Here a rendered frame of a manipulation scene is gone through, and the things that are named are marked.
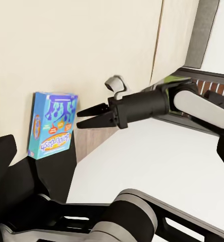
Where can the board game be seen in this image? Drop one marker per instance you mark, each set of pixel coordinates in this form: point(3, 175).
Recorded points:
point(52, 123)

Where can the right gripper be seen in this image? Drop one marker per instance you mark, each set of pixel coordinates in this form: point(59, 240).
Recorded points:
point(117, 113)

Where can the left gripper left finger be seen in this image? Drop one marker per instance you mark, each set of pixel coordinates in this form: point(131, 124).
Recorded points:
point(8, 150)

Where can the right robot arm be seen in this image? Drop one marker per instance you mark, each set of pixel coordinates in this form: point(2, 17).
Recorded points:
point(178, 95)

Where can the door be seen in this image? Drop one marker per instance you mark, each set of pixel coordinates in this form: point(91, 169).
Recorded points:
point(205, 81)

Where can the bed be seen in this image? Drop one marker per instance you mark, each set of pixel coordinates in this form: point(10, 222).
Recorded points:
point(75, 46)

